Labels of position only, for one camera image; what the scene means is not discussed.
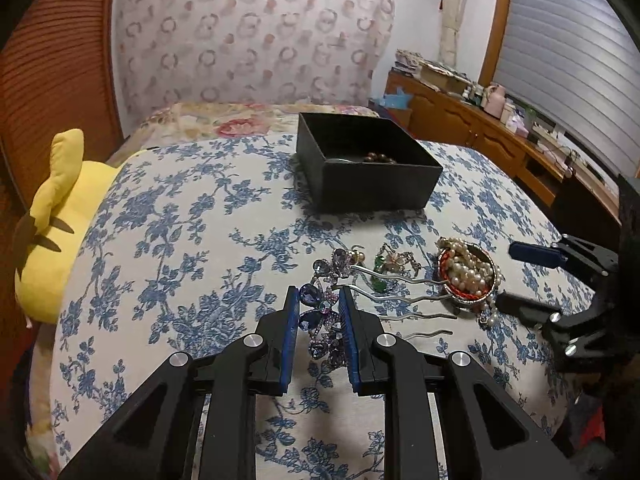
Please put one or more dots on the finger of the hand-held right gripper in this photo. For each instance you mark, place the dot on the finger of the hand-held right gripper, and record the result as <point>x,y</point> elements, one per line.
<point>535,253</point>
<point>522,307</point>

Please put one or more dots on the bed with floral cover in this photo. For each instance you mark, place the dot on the bed with floral cover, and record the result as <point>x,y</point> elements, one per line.
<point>200,122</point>

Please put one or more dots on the wooden slatted wardrobe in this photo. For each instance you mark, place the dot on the wooden slatted wardrobe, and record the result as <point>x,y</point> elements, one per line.
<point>55,70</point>

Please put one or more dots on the pink tissue box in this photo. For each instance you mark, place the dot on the pink tissue box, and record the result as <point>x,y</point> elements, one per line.
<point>515,124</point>

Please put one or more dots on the grey window blind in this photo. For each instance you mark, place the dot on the grey window blind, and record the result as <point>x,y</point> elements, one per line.
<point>565,45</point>

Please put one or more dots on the pink thermos jug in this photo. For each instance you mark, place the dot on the pink thermos jug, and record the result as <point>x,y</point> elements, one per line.
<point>494,101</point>

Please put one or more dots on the green and gold brooch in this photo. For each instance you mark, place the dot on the green and gold brooch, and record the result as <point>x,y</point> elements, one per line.
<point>395,260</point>

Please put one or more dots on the purple butterfly hair comb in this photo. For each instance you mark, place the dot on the purple butterfly hair comb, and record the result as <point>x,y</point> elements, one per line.
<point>320,322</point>

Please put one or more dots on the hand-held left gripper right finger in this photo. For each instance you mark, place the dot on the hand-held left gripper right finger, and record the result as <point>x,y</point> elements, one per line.
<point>350,342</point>

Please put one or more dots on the wooden sideboard cabinet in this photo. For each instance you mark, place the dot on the wooden sideboard cabinet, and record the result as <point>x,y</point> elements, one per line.
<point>500,135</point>

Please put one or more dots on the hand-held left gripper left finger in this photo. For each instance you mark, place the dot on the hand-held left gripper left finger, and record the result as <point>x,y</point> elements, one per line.
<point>290,342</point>

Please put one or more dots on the black jewelry box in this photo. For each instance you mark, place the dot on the black jewelry box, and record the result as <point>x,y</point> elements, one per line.
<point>372,185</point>

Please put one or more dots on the cardboard box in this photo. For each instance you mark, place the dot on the cardboard box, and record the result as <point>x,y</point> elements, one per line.
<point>445,79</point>

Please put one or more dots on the yellow plush toy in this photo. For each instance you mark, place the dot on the yellow plush toy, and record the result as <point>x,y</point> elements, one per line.
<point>70,210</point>

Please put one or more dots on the beige side curtain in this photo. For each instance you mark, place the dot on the beige side curtain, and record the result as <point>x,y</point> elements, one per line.
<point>457,10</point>

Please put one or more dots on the blue plastic bag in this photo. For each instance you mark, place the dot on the blue plastic bag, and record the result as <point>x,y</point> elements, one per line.
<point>397,100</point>

